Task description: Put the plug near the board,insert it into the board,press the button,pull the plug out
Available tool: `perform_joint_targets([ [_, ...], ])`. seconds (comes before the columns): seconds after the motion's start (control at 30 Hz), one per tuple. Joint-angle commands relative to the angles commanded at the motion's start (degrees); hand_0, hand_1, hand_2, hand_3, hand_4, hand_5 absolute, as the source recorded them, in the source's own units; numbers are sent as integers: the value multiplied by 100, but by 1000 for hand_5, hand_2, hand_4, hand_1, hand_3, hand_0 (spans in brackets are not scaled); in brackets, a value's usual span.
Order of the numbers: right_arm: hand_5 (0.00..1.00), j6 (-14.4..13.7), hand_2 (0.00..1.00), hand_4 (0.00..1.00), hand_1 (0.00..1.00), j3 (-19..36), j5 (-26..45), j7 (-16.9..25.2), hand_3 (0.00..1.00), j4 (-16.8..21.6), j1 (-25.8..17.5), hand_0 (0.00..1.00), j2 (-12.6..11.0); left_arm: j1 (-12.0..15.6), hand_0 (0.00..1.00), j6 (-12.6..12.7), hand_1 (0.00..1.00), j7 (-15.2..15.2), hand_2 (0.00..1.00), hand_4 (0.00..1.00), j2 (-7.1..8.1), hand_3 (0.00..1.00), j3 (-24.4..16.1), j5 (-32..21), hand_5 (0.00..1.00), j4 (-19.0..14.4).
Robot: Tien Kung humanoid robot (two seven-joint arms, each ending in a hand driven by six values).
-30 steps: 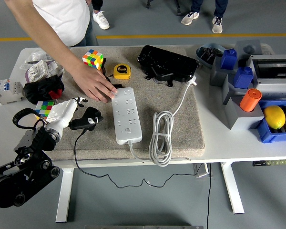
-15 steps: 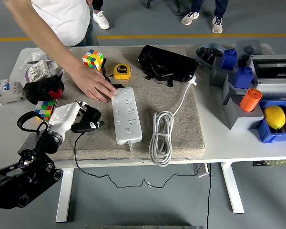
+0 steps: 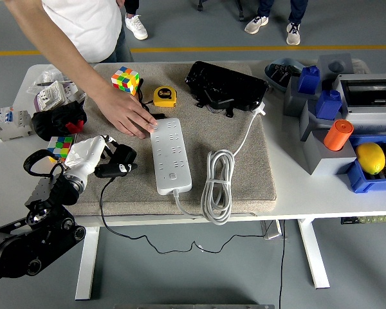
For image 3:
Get person's right hand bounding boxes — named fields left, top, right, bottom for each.
left=95, top=91, right=159, bottom=140

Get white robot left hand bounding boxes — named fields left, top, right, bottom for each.
left=63, top=134, right=138, bottom=179

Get black plug adapter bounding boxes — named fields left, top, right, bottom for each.
left=111, top=144, right=138, bottom=167

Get black adapter cord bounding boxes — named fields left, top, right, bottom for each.
left=98, top=176, right=268, bottom=255

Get white power strip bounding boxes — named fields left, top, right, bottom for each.
left=149, top=118, right=193, bottom=196

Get white power strip cable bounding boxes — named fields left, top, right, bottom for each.
left=172, top=101, right=268, bottom=225

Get small colourful puzzle cube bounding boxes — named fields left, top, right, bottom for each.
left=47, top=135, right=77, bottom=164

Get red plastic piece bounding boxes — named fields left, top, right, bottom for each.
left=66, top=119, right=85, bottom=135

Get large colourful puzzle cube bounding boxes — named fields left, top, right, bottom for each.
left=111, top=66, right=140, bottom=97

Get yellow tape measure black label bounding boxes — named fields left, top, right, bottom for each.
left=152, top=86, right=178, bottom=108

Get black cloth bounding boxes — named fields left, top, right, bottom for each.
left=31, top=101, right=87, bottom=142

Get white socket module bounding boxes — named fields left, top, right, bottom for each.
left=61, top=82, right=86, bottom=100

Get grey-brown mat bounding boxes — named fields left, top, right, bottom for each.
left=64, top=62, right=277, bottom=217

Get white socket panel purple back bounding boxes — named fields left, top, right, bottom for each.
left=34, top=80, right=67, bottom=113

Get white circuit breaker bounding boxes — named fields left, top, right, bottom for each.
left=0, top=106, right=35, bottom=142

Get black plastic case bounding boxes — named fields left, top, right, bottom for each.
left=184, top=61, right=270, bottom=118

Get white table leg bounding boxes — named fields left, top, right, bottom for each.
left=297, top=218, right=331, bottom=290
left=74, top=227, right=100, bottom=301

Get blue bowl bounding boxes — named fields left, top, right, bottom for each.
left=264, top=57, right=306, bottom=93

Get black chair base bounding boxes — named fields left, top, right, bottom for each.
left=196, top=0, right=246, bottom=23

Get black binder clips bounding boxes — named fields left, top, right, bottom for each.
left=271, top=63, right=302, bottom=87

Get grey square block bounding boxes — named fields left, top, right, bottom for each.
left=282, top=75, right=322, bottom=117

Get blue plastic block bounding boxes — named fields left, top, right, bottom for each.
left=315, top=89, right=343, bottom=121
left=297, top=65, right=322, bottom=95

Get grey box under table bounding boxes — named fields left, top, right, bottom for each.
left=261, top=220, right=283, bottom=241

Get grey stepped block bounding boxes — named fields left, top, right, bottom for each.
left=300, top=102, right=358, bottom=176

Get orange cylinder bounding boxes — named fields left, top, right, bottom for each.
left=323, top=119, right=354, bottom=151

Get grey block with round hole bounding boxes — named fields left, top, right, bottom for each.
left=318, top=53, right=353, bottom=81

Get beige roll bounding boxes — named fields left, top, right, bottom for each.
left=352, top=57, right=371, bottom=75

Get blue plastic bin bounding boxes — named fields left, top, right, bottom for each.
left=346, top=133, right=386, bottom=194

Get yellow lemon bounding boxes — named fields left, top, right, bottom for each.
left=355, top=142, right=386, bottom=176

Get table control panel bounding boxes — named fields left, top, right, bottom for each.
left=340, top=214, right=386, bottom=225

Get black tape measure strap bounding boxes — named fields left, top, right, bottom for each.
left=138, top=79, right=165, bottom=118

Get black hanging cable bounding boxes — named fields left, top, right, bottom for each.
left=278, top=220, right=286, bottom=309

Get grey electrical enclosure box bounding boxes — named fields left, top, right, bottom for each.
left=336, top=73, right=386, bottom=136

